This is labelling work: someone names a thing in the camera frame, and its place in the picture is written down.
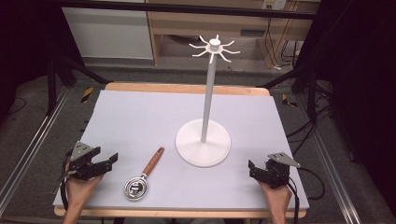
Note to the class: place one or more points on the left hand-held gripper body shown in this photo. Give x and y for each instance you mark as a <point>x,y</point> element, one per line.
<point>80,163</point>

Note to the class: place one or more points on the wooden table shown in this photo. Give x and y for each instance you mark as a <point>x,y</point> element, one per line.
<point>186,88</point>

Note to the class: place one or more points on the person's left hand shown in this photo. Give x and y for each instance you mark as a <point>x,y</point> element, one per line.
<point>79,191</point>

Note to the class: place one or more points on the wooden desk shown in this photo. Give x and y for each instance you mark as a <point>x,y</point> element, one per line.
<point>186,23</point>

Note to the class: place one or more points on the white power strip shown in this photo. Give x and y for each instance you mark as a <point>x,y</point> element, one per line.
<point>274,4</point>

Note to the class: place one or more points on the black and yellow floor tape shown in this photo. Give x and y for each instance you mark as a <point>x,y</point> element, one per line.
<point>289,101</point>
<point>87,94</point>

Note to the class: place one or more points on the white cabinet panel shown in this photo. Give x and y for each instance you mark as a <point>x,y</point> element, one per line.
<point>107,34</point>

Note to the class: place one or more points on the pale lilac table mat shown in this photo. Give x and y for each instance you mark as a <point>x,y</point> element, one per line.
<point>155,124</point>

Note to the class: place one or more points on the metal floor rail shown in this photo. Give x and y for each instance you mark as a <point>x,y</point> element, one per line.
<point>333,174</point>
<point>29,146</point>

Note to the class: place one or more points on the black metal stand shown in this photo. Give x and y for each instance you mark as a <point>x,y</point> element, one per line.
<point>51,87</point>
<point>311,93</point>

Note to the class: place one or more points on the person's right hand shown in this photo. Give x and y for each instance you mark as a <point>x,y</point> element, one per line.
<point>277,197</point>

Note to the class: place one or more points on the black overhead frame bar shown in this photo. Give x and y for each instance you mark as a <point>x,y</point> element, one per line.
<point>186,8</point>

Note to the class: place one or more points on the white hook rack stand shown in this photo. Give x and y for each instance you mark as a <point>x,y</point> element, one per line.
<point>204,146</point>

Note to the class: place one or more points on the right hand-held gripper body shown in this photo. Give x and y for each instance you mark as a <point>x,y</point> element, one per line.
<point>278,171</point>

